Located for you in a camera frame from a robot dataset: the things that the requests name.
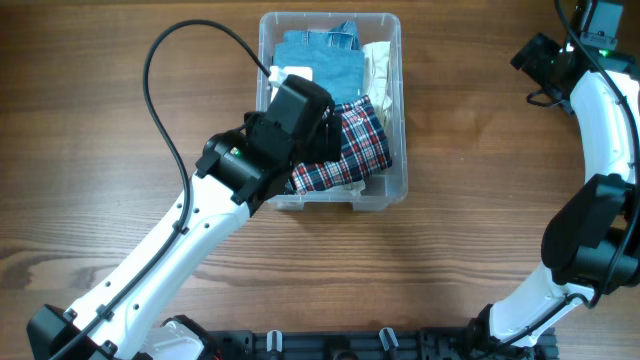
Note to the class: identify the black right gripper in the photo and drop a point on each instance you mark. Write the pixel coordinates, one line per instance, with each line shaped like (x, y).
(544, 49)

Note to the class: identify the cream white garment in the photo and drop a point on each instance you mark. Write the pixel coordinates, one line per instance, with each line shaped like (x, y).
(376, 78)

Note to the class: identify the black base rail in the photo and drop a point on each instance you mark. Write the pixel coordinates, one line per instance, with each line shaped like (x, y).
(423, 344)

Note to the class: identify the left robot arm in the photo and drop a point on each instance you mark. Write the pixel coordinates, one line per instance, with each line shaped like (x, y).
(238, 171)

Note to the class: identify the white shirt with green print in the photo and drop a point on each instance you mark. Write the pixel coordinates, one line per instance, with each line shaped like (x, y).
(354, 188)

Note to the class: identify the red plaid shirt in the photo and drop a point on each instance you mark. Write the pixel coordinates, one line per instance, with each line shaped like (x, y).
(364, 152)

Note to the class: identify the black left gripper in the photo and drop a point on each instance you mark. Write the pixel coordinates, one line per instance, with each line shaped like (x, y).
(321, 147)

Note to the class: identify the clear plastic storage container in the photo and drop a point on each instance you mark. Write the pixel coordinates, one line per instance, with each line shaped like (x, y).
(390, 186)

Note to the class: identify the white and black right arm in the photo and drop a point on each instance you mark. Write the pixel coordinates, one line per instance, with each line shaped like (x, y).
(590, 248)

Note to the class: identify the blue denim jeans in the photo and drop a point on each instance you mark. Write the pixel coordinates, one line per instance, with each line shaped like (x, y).
(335, 57)

